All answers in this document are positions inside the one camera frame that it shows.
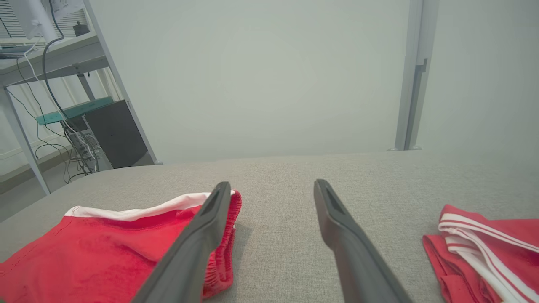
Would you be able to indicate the grey metal desk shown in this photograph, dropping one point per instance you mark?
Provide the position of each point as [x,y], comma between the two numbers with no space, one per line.
[63,54]

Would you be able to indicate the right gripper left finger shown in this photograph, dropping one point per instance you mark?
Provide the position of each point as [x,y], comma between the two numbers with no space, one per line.
[189,252]

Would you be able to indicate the red shorts white stripe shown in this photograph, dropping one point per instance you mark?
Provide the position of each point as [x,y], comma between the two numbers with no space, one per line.
[84,252]

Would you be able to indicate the white slatted blind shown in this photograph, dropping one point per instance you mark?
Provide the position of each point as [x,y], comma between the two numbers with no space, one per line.
[78,19]

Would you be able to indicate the grey metal partition post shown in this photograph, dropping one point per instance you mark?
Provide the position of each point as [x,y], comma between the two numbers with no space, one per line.
[414,84]

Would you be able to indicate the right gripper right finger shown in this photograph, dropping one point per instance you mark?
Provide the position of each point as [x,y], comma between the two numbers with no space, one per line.
[353,261]

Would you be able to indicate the teal shelf board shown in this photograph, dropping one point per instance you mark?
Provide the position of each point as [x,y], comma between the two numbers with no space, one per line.
[71,111]

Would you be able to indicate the black computer tower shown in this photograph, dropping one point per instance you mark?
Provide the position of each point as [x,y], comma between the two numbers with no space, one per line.
[118,134]

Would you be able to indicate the red t-shirt white sleeves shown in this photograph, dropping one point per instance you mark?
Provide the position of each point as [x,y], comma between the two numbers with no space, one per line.
[463,273]

